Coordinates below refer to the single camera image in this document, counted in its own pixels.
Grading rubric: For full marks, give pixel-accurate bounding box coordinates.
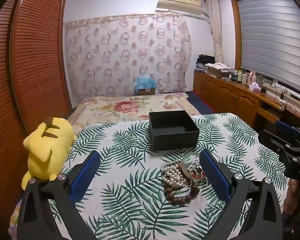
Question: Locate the small cardboard box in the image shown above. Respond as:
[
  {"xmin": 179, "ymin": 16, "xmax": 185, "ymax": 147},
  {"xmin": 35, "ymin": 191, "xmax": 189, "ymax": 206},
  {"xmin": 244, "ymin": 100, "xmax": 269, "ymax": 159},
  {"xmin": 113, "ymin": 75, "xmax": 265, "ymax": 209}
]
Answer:
[{"xmin": 137, "ymin": 88, "xmax": 156, "ymax": 96}]

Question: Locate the grey window blind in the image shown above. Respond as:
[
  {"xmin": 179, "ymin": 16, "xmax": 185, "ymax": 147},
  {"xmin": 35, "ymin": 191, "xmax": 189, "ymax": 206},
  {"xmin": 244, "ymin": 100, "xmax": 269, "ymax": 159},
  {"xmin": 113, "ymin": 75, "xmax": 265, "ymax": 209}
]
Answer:
[{"xmin": 236, "ymin": 0, "xmax": 300, "ymax": 91}]

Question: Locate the red cord bracelet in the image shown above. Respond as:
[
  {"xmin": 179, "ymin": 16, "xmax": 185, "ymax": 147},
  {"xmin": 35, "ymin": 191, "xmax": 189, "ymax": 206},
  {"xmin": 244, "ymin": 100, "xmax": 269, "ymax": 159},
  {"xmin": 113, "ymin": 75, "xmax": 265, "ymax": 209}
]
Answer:
[{"xmin": 177, "ymin": 164, "xmax": 206, "ymax": 181}]

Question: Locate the stack of folded clothes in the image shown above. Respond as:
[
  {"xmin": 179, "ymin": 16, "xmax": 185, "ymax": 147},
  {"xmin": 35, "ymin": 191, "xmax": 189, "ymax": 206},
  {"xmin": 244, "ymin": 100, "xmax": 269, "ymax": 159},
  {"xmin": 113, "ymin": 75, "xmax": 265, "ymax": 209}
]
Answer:
[{"xmin": 196, "ymin": 54, "xmax": 216, "ymax": 73}]

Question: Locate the black square box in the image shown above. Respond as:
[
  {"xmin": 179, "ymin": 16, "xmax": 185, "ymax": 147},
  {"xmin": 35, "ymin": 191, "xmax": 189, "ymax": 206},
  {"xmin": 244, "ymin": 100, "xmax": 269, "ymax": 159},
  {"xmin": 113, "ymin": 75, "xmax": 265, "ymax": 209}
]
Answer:
[{"xmin": 149, "ymin": 110, "xmax": 200, "ymax": 152}]

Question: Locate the cardboard box with papers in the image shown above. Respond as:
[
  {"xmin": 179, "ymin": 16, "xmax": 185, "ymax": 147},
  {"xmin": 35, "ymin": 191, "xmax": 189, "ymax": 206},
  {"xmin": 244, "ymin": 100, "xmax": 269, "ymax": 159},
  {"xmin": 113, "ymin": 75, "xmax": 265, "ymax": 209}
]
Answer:
[{"xmin": 206, "ymin": 62, "xmax": 235, "ymax": 79}]

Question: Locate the silver chain necklace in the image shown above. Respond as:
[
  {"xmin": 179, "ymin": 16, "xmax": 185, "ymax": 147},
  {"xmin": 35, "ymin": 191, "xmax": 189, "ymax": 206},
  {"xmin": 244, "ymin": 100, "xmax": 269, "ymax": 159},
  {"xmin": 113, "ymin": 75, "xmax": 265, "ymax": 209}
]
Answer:
[{"xmin": 187, "ymin": 161, "xmax": 208, "ymax": 188}]

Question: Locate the brown wooden bead bracelet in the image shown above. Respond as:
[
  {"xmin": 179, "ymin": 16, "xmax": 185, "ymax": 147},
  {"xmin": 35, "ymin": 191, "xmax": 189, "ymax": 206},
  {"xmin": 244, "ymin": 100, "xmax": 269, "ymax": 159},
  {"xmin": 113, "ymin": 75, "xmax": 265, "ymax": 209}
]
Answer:
[{"xmin": 164, "ymin": 184, "xmax": 200, "ymax": 207}]

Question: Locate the white pearl necklace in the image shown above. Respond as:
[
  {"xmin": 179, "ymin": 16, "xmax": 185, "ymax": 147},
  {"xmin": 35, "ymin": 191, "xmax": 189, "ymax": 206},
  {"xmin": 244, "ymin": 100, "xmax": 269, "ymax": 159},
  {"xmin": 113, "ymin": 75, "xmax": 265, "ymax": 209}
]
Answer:
[{"xmin": 160, "ymin": 159, "xmax": 188, "ymax": 188}]

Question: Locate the wooden louvered wardrobe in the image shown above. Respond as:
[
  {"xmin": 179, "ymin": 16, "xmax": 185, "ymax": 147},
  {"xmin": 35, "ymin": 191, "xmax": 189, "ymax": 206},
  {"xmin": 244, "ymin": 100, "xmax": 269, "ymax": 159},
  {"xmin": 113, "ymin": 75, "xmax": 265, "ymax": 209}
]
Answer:
[{"xmin": 0, "ymin": 0, "xmax": 73, "ymax": 205}]

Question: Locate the wooden sideboard cabinet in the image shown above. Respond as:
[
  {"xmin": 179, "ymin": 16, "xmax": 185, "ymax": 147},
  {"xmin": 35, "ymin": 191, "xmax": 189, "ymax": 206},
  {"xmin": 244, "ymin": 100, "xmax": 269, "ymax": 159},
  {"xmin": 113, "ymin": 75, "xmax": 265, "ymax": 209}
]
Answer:
[{"xmin": 193, "ymin": 70, "xmax": 292, "ymax": 136}]

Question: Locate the tangle of cables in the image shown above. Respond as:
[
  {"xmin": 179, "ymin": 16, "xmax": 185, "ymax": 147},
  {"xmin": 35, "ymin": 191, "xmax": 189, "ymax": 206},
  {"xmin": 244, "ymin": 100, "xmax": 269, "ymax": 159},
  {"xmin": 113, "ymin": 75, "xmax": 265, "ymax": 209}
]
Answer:
[{"xmin": 264, "ymin": 82, "xmax": 294, "ymax": 107}]

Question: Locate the leaf print tablecloth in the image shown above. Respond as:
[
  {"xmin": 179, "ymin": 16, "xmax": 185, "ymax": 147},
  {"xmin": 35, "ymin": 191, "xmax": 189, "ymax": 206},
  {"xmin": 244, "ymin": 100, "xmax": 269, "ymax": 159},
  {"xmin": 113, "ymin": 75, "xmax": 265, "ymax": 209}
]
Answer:
[{"xmin": 49, "ymin": 112, "xmax": 290, "ymax": 240}]

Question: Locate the ring pattern curtain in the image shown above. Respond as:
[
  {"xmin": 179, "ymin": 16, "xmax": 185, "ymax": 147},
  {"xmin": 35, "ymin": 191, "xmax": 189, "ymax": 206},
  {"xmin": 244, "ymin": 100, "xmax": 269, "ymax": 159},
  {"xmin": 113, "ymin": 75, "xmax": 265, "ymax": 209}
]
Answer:
[{"xmin": 63, "ymin": 13, "xmax": 192, "ymax": 98}]

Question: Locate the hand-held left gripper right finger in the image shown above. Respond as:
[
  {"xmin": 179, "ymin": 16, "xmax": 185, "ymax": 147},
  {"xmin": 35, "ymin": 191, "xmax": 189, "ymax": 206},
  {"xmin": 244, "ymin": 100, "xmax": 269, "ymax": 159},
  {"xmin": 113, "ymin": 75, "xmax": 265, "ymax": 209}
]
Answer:
[{"xmin": 199, "ymin": 149, "xmax": 283, "ymax": 240}]

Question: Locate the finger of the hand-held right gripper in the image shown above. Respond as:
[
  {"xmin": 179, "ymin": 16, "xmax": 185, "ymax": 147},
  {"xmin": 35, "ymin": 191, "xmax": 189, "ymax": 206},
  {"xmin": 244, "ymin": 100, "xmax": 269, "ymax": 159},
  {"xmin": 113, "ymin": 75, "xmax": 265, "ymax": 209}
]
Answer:
[
  {"xmin": 275, "ymin": 120, "xmax": 300, "ymax": 143},
  {"xmin": 258, "ymin": 129, "xmax": 294, "ymax": 157}
]

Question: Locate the wooden window frame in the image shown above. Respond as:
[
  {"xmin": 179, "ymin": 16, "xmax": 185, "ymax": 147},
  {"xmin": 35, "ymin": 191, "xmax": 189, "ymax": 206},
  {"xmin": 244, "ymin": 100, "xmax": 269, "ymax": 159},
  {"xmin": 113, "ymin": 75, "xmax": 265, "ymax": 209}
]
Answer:
[{"xmin": 229, "ymin": 0, "xmax": 243, "ymax": 71}]

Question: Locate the pink bottle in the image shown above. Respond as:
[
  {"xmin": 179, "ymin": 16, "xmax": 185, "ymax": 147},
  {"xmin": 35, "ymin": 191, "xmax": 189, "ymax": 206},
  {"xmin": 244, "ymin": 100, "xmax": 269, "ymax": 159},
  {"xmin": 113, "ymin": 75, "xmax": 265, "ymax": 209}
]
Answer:
[{"xmin": 247, "ymin": 69, "xmax": 257, "ymax": 85}]

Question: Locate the floral bed blanket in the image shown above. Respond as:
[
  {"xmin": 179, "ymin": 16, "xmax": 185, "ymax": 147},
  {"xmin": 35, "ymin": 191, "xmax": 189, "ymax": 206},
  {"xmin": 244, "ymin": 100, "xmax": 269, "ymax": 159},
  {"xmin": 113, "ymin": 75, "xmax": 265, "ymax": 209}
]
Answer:
[{"xmin": 65, "ymin": 92, "xmax": 201, "ymax": 133}]

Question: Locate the blue plush toy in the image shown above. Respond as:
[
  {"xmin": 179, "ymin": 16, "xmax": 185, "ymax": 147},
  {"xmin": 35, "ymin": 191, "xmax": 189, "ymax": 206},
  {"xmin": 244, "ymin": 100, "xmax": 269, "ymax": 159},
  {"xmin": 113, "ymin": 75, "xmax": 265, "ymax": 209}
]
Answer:
[{"xmin": 134, "ymin": 75, "xmax": 157, "ymax": 90}]

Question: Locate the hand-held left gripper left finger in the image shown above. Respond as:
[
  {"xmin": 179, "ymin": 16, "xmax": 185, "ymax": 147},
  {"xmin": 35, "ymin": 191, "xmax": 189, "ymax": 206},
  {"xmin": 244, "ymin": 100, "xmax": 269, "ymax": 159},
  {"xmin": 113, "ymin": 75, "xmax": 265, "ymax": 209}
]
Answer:
[{"xmin": 17, "ymin": 151, "xmax": 102, "ymax": 240}]

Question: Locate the white bangle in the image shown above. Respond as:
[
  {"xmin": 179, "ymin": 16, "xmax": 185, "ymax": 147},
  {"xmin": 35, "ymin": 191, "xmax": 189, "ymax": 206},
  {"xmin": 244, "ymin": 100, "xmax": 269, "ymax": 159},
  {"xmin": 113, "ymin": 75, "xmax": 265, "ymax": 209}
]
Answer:
[{"xmin": 181, "ymin": 151, "xmax": 203, "ymax": 178}]

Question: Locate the person's right hand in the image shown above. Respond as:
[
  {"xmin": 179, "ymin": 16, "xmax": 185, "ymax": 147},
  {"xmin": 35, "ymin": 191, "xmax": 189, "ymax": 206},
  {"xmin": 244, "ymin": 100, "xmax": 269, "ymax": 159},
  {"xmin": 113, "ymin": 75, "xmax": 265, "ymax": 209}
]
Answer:
[{"xmin": 283, "ymin": 179, "xmax": 300, "ymax": 217}]

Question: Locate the white air conditioner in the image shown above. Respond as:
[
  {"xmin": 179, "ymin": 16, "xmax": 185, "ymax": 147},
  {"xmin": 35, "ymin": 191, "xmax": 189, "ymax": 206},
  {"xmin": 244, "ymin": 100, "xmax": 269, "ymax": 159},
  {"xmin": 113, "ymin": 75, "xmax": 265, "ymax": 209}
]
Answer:
[{"xmin": 156, "ymin": 0, "xmax": 206, "ymax": 16}]

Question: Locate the row of small bottles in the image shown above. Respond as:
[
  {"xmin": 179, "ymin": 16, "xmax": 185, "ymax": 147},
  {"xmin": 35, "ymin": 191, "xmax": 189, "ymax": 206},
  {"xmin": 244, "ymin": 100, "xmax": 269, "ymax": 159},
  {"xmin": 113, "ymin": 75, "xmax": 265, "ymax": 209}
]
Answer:
[{"xmin": 230, "ymin": 69, "xmax": 249, "ymax": 85}]

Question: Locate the navy bed sheet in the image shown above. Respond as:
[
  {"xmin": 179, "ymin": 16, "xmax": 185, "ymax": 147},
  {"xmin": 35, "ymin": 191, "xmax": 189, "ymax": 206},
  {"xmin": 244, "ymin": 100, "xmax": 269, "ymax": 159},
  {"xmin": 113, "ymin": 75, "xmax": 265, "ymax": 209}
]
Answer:
[{"xmin": 186, "ymin": 91, "xmax": 217, "ymax": 116}]

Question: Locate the white tied curtain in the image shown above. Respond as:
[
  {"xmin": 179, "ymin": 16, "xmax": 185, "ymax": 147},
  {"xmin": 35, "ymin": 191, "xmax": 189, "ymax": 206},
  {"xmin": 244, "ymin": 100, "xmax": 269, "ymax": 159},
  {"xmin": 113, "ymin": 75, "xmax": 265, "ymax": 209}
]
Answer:
[{"xmin": 204, "ymin": 0, "xmax": 225, "ymax": 65}]

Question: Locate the yellow plush toy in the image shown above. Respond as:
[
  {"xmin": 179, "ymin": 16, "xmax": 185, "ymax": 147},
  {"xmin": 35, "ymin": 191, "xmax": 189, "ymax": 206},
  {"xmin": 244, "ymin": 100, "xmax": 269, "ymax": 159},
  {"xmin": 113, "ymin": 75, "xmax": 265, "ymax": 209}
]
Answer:
[{"xmin": 21, "ymin": 117, "xmax": 77, "ymax": 191}]

